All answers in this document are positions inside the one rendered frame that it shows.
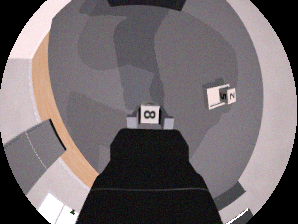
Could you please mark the white number cube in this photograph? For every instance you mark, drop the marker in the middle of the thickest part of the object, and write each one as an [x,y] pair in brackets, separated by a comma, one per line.
[149,112]
[227,95]

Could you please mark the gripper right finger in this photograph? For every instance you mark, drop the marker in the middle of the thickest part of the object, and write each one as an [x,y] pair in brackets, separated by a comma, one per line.
[164,119]

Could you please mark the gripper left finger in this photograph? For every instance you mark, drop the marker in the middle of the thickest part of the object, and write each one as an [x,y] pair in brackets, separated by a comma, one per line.
[133,120]

